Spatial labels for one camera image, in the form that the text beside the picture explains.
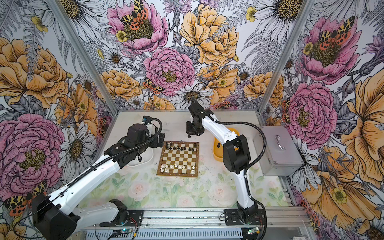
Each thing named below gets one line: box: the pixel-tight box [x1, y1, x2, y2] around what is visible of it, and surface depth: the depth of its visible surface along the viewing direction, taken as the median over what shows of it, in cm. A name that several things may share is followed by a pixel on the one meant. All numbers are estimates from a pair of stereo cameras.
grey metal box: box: [253, 126, 305, 176], surface depth 83 cm
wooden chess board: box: [156, 140, 200, 178], surface depth 96 cm
